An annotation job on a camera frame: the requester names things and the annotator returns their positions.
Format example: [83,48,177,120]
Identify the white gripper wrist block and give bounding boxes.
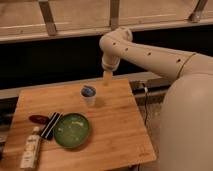
[102,55,119,86]

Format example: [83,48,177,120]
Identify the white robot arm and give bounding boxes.
[99,27,213,171]

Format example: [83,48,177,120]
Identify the green ceramic bowl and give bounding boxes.
[53,113,91,149]

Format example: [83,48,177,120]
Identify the white cup with blue lid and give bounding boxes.
[80,85,96,107]

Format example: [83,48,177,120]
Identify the wooden table board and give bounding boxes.
[0,79,156,171]

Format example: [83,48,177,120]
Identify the dark red spoon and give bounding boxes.
[29,115,49,125]

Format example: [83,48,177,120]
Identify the black striped rectangular bar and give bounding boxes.
[40,112,62,140]

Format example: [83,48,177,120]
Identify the metal shelf bracket middle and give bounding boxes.
[109,0,120,30]

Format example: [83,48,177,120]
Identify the metal shelf bracket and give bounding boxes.
[38,0,57,36]
[188,0,208,23]
[109,0,120,30]

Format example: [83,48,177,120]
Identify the metal shelf bracket left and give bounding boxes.
[38,0,57,36]

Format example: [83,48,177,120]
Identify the metal shelf bracket right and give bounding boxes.
[188,0,208,23]

